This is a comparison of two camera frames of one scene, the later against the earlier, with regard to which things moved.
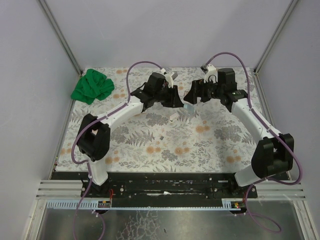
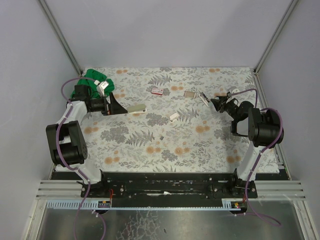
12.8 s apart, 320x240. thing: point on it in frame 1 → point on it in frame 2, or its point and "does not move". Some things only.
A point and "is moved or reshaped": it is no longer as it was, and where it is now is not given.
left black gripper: (167, 94) → (109, 105)
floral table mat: (203, 136) does not move
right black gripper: (199, 89) → (223, 103)
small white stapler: (174, 117) does not move
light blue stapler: (189, 108) is moved or reshaped
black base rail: (164, 185) does not move
